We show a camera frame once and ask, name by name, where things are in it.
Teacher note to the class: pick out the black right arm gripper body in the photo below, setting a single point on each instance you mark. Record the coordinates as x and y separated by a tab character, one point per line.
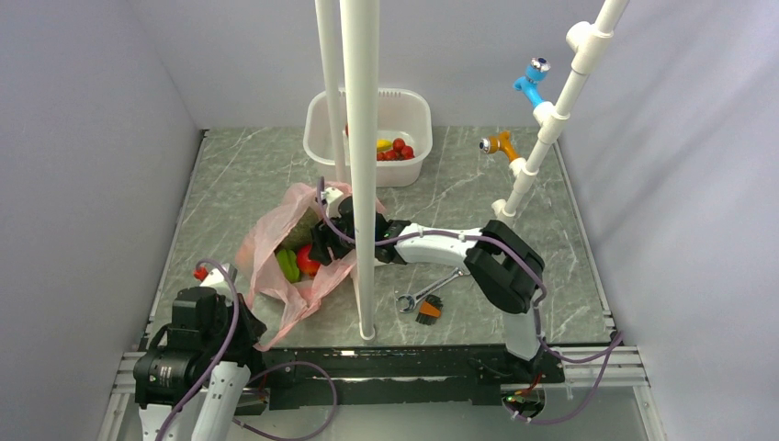
324	233

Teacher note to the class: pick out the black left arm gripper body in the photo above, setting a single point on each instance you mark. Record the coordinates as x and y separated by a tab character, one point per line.
242	335

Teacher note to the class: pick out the pink plastic bag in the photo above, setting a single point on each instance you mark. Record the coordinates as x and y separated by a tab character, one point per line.
256	260

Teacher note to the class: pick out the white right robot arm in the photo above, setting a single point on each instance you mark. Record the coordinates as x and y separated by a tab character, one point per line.
506	269

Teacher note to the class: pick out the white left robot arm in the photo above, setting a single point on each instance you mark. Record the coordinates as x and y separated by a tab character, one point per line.
189	382

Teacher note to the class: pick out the green fake melon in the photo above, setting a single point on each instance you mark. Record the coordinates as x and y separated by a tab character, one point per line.
300	234

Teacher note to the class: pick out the green fake starfruit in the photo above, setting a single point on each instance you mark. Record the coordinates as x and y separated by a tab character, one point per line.
287	262

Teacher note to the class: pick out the yellow fake banana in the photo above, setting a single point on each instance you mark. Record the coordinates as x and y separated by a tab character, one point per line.
384	145

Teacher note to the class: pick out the red fake cherry tomatoes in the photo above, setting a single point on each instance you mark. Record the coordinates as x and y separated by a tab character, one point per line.
401	152

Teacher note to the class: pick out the black orange hex key set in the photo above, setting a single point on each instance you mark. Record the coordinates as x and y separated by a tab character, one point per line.
430	310

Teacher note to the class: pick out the silver combination wrench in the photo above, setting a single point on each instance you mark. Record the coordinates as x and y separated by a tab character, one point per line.
408	302

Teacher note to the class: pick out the white plastic basin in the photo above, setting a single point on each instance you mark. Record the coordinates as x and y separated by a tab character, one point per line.
401	114

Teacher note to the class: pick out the orange toy faucet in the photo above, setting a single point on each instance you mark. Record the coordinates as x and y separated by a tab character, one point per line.
500	143

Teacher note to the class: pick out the blue toy faucet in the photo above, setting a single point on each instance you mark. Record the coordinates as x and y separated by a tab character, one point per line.
535	72

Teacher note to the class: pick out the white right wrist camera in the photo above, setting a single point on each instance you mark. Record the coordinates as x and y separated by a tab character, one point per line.
332	197

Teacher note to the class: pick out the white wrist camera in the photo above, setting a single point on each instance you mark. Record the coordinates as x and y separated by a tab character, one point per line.
213	278
332	197

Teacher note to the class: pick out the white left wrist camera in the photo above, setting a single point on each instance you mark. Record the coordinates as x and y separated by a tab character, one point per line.
213	278

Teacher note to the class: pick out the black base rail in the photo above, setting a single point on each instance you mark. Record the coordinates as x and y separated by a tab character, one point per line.
476	374

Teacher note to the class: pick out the white pvc pipe frame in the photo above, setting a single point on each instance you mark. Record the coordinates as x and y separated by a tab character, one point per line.
360	30

